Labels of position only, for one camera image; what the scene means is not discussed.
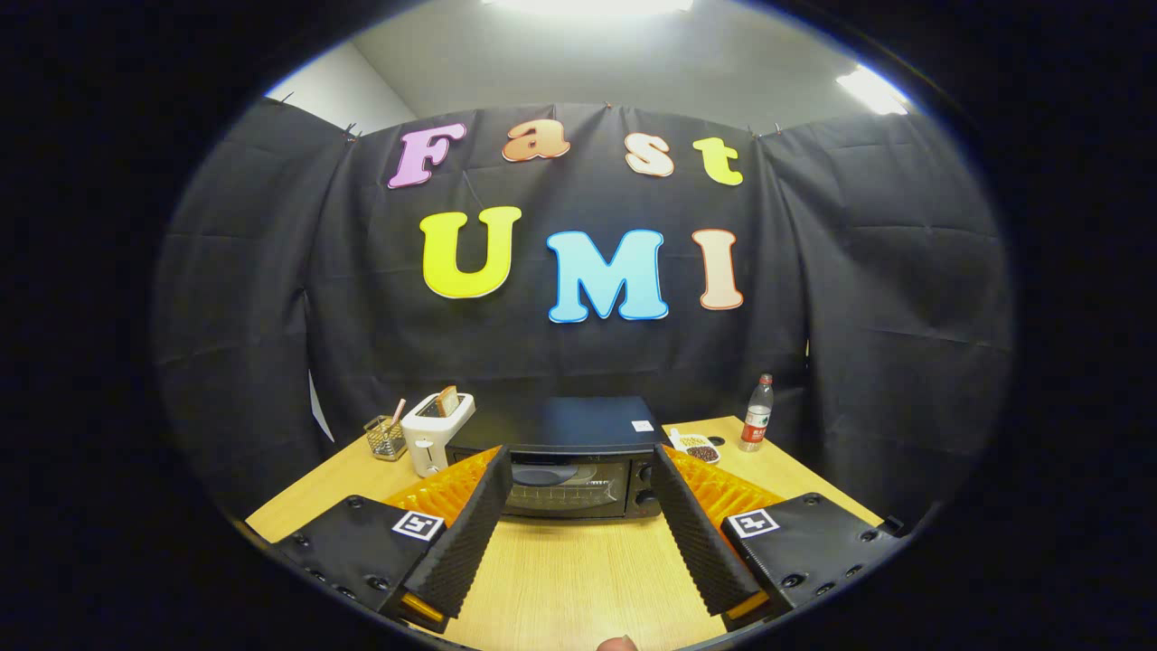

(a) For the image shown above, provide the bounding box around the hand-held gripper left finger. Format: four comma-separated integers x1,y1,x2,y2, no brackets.
271,445,513,634

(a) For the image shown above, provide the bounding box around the small ceiling light panel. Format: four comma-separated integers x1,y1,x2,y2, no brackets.
834,63,912,117

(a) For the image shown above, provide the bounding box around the red label water bottle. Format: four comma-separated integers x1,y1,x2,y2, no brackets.
738,373,776,453

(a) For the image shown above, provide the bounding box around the wire mesh basket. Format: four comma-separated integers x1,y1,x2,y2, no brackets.
364,415,408,462

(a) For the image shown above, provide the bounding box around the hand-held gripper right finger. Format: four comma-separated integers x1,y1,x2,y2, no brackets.
653,443,908,632

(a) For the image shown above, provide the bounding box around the white pop-up toaster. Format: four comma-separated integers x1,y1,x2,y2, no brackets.
400,392,476,478

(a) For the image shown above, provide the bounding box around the white divided snack dish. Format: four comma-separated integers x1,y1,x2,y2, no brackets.
667,428,721,465

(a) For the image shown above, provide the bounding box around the black toaster oven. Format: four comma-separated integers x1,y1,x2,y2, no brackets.
446,395,674,524

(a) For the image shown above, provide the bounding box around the large ceiling light panel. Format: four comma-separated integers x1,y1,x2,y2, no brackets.
479,0,697,16

